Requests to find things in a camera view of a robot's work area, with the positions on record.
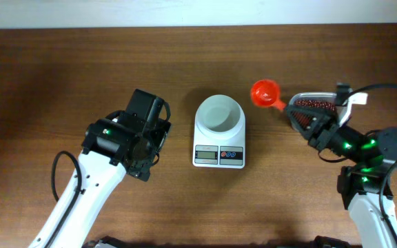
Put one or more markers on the clear plastic bean container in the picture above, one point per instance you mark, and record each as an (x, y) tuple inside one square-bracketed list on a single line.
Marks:
[(321, 96)]

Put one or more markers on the red plastic measuring scoop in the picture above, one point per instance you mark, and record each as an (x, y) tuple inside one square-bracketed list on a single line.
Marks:
[(267, 93)]

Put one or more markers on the red beans in container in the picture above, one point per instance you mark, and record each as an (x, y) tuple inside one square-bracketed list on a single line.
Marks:
[(317, 103)]

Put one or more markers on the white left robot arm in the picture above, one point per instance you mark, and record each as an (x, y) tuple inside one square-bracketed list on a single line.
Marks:
[(128, 143)]

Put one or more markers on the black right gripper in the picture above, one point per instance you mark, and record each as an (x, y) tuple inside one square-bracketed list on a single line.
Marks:
[(318, 133)]

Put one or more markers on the white digital kitchen scale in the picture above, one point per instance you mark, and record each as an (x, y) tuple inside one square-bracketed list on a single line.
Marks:
[(228, 152)]

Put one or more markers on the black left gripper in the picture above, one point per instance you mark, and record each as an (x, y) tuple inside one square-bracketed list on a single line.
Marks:
[(159, 135)]

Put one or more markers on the white round bowl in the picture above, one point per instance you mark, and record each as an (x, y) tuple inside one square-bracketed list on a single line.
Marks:
[(219, 115)]

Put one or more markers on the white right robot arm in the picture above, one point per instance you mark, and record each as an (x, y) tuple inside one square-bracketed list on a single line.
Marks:
[(364, 186)]

